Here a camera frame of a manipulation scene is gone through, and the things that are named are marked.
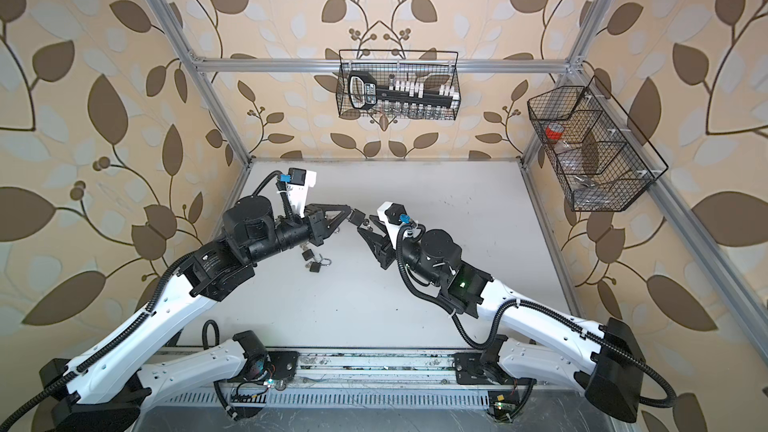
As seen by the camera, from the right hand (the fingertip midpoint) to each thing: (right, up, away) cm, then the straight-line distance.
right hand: (367, 225), depth 65 cm
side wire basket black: (+57, +16, +10) cm, 60 cm away
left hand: (-3, +4, -6) cm, 7 cm away
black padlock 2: (-16, -14, +29) cm, 36 cm away
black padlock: (-2, +2, -3) cm, 4 cm away
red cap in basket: (+53, +25, +23) cm, 63 cm away
